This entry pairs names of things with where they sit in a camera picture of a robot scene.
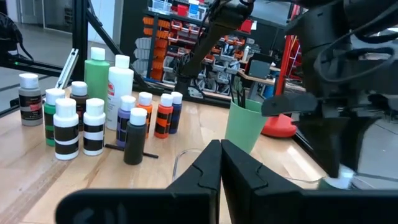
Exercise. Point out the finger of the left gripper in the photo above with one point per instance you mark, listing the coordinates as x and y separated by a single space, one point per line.
354 130
323 133

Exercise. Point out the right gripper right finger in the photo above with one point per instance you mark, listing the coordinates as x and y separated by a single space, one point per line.
295 207

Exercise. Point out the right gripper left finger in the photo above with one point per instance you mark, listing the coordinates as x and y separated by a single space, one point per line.
155 207

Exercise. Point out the dark green paint bottle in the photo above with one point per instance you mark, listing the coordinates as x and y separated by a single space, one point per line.
342 178

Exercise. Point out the black paint bottle white cap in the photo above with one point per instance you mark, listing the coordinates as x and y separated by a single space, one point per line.
135 140

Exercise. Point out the black paintbrush silver ferrule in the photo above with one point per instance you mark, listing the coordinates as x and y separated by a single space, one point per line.
239 98
113 147

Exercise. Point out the red paint bottle white cap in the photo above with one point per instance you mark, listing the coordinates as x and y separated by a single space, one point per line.
163 121

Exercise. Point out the black paintbrush gold ferrule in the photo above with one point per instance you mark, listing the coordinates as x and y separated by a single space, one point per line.
243 99

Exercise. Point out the purple paint bottle white cap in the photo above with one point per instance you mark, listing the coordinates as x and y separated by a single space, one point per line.
124 118

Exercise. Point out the blue paint bottle white cap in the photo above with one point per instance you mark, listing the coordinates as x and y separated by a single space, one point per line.
177 115

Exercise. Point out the orange paint bottle white cap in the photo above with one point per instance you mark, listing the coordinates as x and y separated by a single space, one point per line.
145 109

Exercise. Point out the green paint bottle white cap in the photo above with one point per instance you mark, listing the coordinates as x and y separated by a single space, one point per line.
49 118

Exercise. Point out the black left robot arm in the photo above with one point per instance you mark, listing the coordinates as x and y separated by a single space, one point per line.
205 46

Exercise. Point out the large white paint bottle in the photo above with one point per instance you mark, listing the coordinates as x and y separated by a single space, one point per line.
119 84

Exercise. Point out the brown paint bottle white cap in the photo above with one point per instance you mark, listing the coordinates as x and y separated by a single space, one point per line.
79 96

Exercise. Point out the large green paint bottle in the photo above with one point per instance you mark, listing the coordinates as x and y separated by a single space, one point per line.
96 74

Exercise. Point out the red desk lamp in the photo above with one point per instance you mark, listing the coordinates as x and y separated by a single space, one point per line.
278 126

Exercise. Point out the grey box device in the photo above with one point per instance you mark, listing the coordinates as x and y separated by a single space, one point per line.
259 68

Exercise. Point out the light green plastic cup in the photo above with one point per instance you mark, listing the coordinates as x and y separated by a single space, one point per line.
242 127

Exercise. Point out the long wooden workbench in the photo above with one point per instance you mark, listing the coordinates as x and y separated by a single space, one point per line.
258 80

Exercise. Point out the silver aluminium bar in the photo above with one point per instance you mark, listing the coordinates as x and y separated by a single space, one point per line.
66 68

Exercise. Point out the parts bin shelf rack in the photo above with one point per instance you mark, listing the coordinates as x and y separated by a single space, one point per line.
161 40

